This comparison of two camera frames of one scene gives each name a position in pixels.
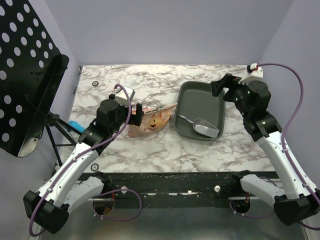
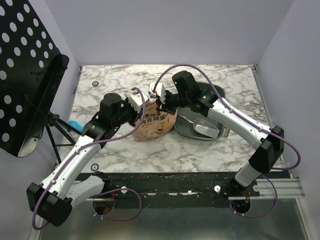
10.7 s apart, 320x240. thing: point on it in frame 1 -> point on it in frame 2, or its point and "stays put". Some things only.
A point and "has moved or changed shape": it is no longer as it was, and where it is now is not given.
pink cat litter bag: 154,119 has moved or changed shape
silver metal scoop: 203,127 stays put
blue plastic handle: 75,125 stays put
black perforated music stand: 31,67 stays put
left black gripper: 136,119 stays put
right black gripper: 229,88 -> 167,100
